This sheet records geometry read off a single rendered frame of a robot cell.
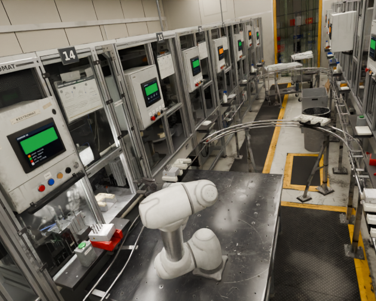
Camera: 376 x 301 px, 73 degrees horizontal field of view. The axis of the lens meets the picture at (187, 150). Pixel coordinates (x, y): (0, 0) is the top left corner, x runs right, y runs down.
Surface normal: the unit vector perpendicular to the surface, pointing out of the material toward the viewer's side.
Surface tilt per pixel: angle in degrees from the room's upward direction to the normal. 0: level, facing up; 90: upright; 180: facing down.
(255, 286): 0
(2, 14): 90
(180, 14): 90
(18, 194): 90
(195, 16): 90
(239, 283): 0
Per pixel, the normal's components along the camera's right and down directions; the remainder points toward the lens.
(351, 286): -0.18, -0.89
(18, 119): 0.90, 0.02
